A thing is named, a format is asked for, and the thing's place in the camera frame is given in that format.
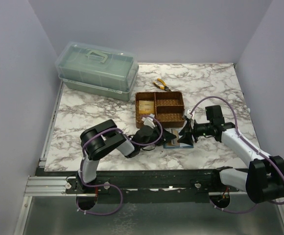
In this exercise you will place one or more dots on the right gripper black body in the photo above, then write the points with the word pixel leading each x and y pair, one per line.
pixel 190 131

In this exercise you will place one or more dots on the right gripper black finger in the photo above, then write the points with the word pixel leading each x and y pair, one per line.
pixel 186 129
pixel 186 138

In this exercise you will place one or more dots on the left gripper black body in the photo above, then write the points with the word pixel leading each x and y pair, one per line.
pixel 161 133

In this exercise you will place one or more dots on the blue leather card holder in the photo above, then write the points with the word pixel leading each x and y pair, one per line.
pixel 182 145

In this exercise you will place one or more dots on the gold credit card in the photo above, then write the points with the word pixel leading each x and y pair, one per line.
pixel 146 111
pixel 174 143
pixel 146 104

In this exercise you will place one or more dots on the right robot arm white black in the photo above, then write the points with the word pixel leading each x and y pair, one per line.
pixel 264 180

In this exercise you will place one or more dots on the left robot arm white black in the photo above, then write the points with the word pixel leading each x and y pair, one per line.
pixel 99 141

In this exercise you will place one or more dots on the brown woven divided basket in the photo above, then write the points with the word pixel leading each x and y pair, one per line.
pixel 168 108

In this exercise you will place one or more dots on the green plastic storage box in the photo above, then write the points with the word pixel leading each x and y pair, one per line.
pixel 98 70

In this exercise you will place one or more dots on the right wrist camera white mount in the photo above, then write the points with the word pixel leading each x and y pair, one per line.
pixel 188 114

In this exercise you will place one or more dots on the yellow handled pliers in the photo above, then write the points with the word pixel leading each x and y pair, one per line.
pixel 162 85

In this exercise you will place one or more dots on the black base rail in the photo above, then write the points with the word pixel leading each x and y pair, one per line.
pixel 159 186

